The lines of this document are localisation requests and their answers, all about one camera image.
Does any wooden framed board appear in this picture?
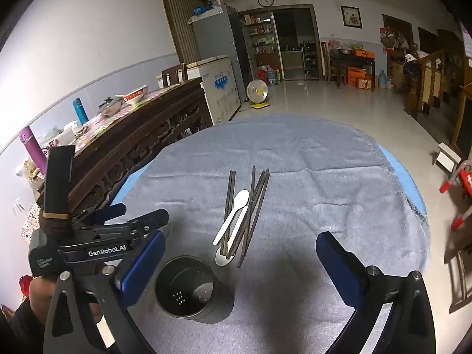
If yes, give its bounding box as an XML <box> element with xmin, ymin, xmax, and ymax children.
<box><xmin>450</xmin><ymin>83</ymin><xmax>472</xmax><ymax>155</ymax></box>

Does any metal pot with lid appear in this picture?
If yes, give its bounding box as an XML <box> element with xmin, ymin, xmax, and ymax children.
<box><xmin>98</xmin><ymin>96</ymin><xmax>123</xmax><ymax>118</ymax></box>

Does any white chest freezer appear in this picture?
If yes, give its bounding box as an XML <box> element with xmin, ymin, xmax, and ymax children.
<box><xmin>186</xmin><ymin>55</ymin><xmax>242</xmax><ymax>126</ymax></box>

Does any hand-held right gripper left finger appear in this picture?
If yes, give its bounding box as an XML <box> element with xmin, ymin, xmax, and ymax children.
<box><xmin>43</xmin><ymin>230</ymin><xmax>167</xmax><ymax>354</ymax></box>

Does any person's left forearm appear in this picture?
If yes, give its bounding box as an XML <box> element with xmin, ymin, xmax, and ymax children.
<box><xmin>0</xmin><ymin>297</ymin><xmax>48</xmax><ymax>354</ymax></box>

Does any wooden stair railing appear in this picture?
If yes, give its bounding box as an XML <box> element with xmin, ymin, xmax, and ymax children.
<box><xmin>404</xmin><ymin>44</ymin><xmax>472</xmax><ymax>119</ymax></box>

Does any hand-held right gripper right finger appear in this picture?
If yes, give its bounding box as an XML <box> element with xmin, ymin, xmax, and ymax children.
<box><xmin>315</xmin><ymin>232</ymin><xmax>436</xmax><ymax>354</ymax></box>

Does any white step stool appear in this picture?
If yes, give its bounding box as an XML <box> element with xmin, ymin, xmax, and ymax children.
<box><xmin>432</xmin><ymin>142</ymin><xmax>463</xmax><ymax>173</ymax></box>

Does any round blue table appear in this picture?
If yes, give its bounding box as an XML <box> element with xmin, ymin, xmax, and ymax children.
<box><xmin>111</xmin><ymin>144</ymin><xmax>428</xmax><ymax>222</ymax></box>

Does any grey refrigerator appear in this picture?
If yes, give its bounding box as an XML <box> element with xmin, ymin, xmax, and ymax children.
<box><xmin>190</xmin><ymin>4</ymin><xmax>255</xmax><ymax>104</ymax></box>

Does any framed picture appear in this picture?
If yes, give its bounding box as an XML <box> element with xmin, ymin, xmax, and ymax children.
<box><xmin>340</xmin><ymin>5</ymin><xmax>363</xmax><ymax>29</ymax></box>

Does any pile of dark chopsticks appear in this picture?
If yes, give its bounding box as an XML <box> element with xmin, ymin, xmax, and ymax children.
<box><xmin>218</xmin><ymin>166</ymin><xmax>271</xmax><ymax>268</ymax></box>

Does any white plastic spoon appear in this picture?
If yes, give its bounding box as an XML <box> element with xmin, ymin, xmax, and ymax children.
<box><xmin>215</xmin><ymin>206</ymin><xmax>248</xmax><ymax>267</ymax></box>
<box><xmin>213</xmin><ymin>189</ymin><xmax>250</xmax><ymax>245</ymax></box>

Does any dark wooden table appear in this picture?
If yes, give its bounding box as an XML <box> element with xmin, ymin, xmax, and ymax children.
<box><xmin>328</xmin><ymin>48</ymin><xmax>377</xmax><ymax>91</ymax></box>

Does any patterned tablecloth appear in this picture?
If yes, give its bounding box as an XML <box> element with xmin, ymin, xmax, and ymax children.
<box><xmin>37</xmin><ymin>83</ymin><xmax>185</xmax><ymax>155</ymax></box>

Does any blue bottle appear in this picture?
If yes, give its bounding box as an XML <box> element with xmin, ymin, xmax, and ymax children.
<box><xmin>73</xmin><ymin>98</ymin><xmax>90</xmax><ymax>125</ymax></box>

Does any wall calendar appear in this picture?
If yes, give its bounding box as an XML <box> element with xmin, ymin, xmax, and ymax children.
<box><xmin>459</xmin><ymin>20</ymin><xmax>472</xmax><ymax>60</ymax></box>

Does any grey cloth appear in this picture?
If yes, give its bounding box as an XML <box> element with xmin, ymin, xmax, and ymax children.
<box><xmin>111</xmin><ymin>114</ymin><xmax>432</xmax><ymax>354</ymax></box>

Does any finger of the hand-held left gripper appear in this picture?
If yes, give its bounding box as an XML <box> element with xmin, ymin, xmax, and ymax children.
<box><xmin>83</xmin><ymin>203</ymin><xmax>127</xmax><ymax>225</ymax></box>
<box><xmin>125</xmin><ymin>208</ymin><xmax>170</xmax><ymax>238</ymax></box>

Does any red and white bowl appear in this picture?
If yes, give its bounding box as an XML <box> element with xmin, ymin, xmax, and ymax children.
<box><xmin>122</xmin><ymin>85</ymin><xmax>149</xmax><ymax>104</ymax></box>

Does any wooden chair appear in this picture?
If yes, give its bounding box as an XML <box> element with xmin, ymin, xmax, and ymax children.
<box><xmin>442</xmin><ymin>229</ymin><xmax>472</xmax><ymax>314</ymax></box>
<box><xmin>161</xmin><ymin>63</ymin><xmax>189</xmax><ymax>88</ymax></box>

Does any brown wooden door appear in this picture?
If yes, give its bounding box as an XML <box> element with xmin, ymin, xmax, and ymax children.
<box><xmin>158</xmin><ymin>0</ymin><xmax>209</xmax><ymax>65</ymax></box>

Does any person's left hand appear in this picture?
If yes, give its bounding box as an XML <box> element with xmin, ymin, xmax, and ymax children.
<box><xmin>27</xmin><ymin>276</ymin><xmax>58</xmax><ymax>310</ymax></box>

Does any dark metal utensil holder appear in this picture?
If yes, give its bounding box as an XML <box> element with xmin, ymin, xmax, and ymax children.
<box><xmin>154</xmin><ymin>255</ymin><xmax>235</xmax><ymax>324</ymax></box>

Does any purple bottle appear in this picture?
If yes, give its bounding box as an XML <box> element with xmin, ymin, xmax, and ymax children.
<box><xmin>19</xmin><ymin>126</ymin><xmax>48</xmax><ymax>175</ymax></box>

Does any pantry shelf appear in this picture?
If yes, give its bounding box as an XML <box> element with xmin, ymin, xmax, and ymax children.
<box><xmin>239</xmin><ymin>9</ymin><xmax>283</xmax><ymax>82</ymax></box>

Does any red toy ride-on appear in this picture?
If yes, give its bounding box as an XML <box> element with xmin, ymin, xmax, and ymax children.
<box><xmin>439</xmin><ymin>158</ymin><xmax>472</xmax><ymax>233</ymax></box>

